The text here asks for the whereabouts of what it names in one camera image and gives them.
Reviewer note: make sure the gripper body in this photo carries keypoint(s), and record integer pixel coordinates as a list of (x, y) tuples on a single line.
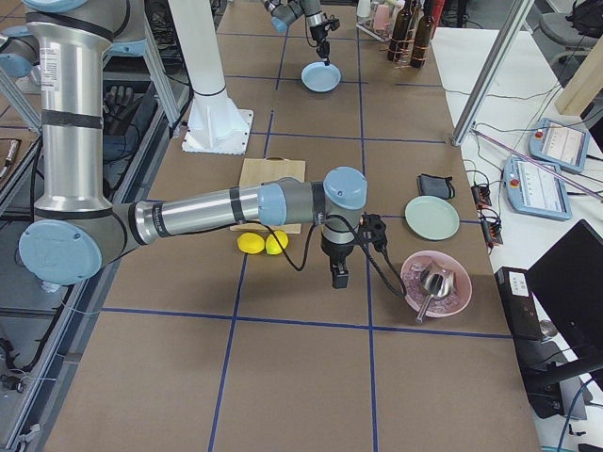
[(336, 253), (318, 33)]

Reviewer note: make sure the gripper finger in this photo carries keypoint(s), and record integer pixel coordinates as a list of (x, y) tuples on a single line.
[(326, 53), (321, 49), (340, 275)]

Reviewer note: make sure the light blue plate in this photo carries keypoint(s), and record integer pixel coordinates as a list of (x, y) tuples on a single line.
[(320, 77)]

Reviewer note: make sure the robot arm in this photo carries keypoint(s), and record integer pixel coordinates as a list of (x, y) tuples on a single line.
[(77, 230), (285, 13)]

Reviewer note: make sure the green plate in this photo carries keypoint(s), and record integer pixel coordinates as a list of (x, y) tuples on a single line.
[(432, 218)]

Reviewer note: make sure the white cup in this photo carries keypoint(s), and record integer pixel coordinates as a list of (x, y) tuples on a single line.
[(363, 8)]

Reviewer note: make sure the pink cup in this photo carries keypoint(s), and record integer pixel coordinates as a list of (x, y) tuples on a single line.
[(381, 17)]

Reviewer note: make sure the lower yellow lemon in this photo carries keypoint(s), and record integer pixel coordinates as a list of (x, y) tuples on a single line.
[(276, 242)]

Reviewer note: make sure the yellow lemon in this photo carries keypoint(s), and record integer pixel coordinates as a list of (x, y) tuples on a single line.
[(276, 242), (251, 243)]

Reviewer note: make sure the front green wine bottle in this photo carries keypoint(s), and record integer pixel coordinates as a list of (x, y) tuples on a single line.
[(399, 32)]

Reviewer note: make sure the green wine bottle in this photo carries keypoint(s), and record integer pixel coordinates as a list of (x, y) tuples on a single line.
[(422, 37), (399, 32)]

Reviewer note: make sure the pink bowl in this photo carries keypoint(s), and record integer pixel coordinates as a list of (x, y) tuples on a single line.
[(452, 304)]

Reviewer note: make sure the upper yellow lemon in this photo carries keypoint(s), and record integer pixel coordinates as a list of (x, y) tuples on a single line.
[(251, 243)]

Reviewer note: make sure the metal scoop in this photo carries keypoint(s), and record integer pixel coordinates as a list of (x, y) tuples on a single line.
[(437, 282)]

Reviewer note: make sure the rear green wine bottle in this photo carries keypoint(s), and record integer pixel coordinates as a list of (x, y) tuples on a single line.
[(422, 37)]

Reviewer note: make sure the dark folded cloth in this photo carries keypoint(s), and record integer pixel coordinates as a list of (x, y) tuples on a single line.
[(436, 186)]

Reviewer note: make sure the wooden cutting board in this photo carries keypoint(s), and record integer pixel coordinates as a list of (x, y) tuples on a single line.
[(267, 172)]

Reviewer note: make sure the white central pillar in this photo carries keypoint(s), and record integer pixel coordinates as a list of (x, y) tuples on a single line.
[(214, 124)]

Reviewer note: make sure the black power strip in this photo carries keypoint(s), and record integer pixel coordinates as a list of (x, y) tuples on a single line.
[(490, 220)]

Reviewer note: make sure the black desktop computer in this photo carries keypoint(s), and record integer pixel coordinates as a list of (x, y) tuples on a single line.
[(518, 304)]

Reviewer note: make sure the metal rod with stand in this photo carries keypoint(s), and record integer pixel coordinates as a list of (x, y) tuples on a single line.
[(589, 192)]

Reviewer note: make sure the near teach pendant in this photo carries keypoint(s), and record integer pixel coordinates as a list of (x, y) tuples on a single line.
[(534, 191)]

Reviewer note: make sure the teach pendant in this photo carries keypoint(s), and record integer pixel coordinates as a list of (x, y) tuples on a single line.
[(534, 191), (561, 144)]

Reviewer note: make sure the black computer monitor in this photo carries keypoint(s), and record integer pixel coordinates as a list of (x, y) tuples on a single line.
[(567, 282)]

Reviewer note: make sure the far teach pendant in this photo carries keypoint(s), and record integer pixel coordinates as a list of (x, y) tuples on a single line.
[(561, 144)]

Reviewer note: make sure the white wire cup rack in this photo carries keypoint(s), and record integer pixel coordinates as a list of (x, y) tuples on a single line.
[(366, 25)]

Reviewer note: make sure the copper wire bottle rack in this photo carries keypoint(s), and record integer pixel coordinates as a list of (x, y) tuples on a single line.
[(402, 54)]

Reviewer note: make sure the aluminium frame post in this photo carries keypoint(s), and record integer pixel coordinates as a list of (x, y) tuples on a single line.
[(499, 50)]

